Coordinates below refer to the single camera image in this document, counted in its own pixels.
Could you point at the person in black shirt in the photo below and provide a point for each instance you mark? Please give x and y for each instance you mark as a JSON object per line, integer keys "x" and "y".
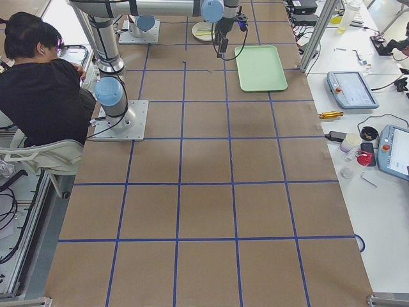
{"x": 41, "y": 93}

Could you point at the blue teach pendant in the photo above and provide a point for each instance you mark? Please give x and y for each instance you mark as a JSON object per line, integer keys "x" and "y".
{"x": 350, "y": 90}
{"x": 393, "y": 151}

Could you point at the mint green tray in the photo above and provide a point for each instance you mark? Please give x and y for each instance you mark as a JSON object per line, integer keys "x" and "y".
{"x": 260, "y": 69}

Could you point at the black power adapter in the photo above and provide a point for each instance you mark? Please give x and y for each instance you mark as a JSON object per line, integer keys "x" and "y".
{"x": 335, "y": 136}

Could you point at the aluminium frame post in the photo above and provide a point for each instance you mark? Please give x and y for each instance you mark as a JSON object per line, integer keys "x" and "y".
{"x": 319, "y": 29}

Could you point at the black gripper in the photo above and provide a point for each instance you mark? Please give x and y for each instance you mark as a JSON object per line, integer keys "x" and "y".
{"x": 223, "y": 25}

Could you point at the upper blue teach pendant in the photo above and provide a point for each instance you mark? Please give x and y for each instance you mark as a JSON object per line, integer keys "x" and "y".
{"x": 350, "y": 90}

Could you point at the gold metal cylinder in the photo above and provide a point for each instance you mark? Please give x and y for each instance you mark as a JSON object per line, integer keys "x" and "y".
{"x": 330, "y": 115}

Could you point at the black smartphone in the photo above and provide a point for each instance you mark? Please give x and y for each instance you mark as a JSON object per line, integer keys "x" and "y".
{"x": 369, "y": 148}

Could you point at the white round plate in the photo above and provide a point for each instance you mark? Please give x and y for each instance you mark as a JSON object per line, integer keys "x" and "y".
{"x": 202, "y": 26}

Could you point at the red round object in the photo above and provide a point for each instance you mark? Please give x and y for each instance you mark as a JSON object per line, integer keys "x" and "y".
{"x": 363, "y": 158}

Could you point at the white office chair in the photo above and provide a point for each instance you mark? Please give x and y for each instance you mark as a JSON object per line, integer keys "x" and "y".
{"x": 59, "y": 158}

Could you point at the clear plastic bottle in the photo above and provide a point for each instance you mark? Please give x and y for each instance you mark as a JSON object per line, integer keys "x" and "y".
{"x": 350, "y": 10}

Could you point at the lower blue teach pendant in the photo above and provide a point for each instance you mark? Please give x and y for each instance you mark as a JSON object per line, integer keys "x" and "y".
{"x": 393, "y": 151}

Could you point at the white plastic cup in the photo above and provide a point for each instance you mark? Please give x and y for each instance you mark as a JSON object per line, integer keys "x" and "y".
{"x": 351, "y": 141}

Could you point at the black electronics box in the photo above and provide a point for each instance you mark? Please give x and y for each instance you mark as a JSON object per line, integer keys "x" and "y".
{"x": 302, "y": 7}

